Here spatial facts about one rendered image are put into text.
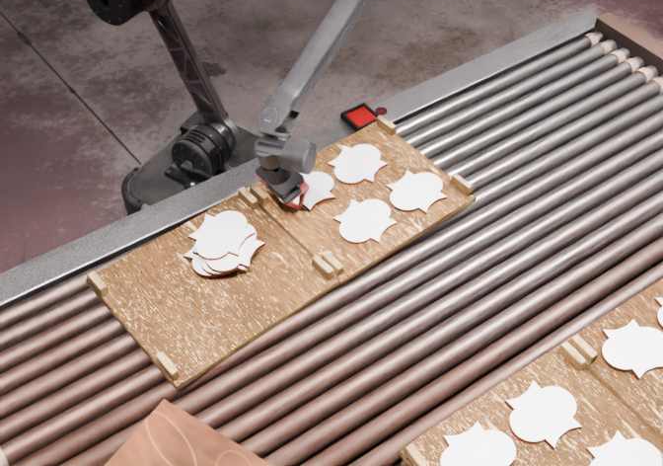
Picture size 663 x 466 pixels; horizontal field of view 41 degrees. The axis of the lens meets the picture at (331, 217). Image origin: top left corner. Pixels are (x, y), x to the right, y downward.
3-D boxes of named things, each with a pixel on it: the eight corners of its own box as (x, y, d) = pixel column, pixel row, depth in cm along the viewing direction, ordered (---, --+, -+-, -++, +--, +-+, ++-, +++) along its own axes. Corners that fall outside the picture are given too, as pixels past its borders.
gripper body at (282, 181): (284, 200, 192) (275, 181, 185) (256, 175, 197) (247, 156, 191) (306, 182, 193) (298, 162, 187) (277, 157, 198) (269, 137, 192)
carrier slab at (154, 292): (86, 282, 187) (85, 277, 186) (242, 195, 205) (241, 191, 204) (177, 391, 169) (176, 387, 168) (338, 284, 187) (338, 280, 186)
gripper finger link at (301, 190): (294, 222, 198) (284, 199, 190) (275, 205, 201) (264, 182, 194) (317, 203, 199) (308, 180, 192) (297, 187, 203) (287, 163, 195)
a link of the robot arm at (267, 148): (258, 129, 186) (248, 150, 184) (287, 135, 184) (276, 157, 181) (267, 149, 192) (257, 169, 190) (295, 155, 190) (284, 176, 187)
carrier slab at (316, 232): (246, 194, 206) (245, 191, 204) (377, 124, 223) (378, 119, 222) (340, 285, 187) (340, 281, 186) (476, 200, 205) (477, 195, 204)
